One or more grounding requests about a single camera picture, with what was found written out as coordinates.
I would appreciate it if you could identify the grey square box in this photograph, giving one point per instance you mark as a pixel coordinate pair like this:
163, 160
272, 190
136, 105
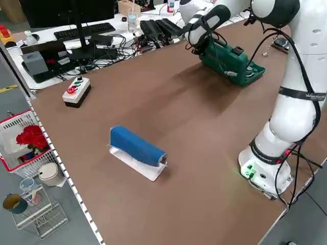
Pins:
34, 63

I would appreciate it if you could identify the clear water bottle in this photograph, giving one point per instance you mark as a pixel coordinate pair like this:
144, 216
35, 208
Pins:
133, 21

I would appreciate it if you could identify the blue cloth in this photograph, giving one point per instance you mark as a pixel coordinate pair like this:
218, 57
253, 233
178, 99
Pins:
135, 148

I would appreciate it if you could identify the red and white basket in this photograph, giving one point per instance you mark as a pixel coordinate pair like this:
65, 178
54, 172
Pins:
25, 163

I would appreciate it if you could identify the black monitor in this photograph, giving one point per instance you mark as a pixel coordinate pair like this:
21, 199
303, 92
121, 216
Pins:
66, 12

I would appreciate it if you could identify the light blue cup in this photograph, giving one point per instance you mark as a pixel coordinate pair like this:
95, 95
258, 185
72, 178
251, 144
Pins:
26, 184

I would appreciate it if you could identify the white cloth stand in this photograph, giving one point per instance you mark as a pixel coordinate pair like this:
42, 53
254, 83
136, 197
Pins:
143, 169

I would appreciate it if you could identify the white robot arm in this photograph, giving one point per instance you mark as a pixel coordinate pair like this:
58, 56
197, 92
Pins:
296, 112

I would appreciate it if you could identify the black monitor stand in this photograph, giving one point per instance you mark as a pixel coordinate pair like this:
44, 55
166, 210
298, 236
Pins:
92, 48

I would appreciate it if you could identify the red artificial flowers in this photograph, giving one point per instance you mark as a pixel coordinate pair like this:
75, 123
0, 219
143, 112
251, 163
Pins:
32, 139

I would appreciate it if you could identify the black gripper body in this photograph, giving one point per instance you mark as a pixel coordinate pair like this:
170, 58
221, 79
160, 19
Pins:
200, 49

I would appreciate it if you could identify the dark teal mug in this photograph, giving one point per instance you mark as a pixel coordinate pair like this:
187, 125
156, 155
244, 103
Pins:
15, 204

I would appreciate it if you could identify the cardboard box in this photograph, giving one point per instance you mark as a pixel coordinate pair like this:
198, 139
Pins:
127, 6

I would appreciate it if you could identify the black power adapter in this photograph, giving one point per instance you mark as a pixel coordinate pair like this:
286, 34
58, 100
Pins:
150, 28
168, 26

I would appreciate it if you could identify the black keyboard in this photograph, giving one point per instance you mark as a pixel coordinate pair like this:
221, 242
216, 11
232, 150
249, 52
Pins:
84, 30

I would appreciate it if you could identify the black digital kitchen scale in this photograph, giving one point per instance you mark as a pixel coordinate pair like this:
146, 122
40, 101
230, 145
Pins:
281, 44

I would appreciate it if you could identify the white button control box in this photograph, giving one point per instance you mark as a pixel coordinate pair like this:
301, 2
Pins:
76, 92

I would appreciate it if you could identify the small white bin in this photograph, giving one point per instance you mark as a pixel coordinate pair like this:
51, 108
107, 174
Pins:
49, 174

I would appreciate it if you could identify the green plastic toolbox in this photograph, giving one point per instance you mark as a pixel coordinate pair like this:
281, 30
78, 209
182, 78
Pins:
230, 61

